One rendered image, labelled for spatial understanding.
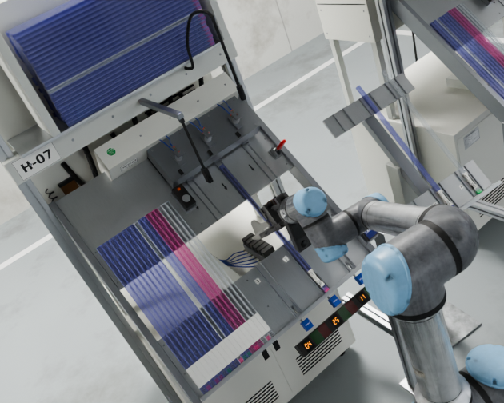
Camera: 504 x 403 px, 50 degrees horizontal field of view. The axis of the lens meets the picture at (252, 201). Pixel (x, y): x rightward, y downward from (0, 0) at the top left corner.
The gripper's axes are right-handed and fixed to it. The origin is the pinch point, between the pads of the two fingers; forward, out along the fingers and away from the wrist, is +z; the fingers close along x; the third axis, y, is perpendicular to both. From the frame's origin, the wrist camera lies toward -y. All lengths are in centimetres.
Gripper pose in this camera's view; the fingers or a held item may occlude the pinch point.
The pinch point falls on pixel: (272, 226)
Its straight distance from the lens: 164.3
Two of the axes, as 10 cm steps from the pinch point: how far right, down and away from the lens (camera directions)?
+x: -7.7, 5.5, -3.3
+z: -2.8, 1.8, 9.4
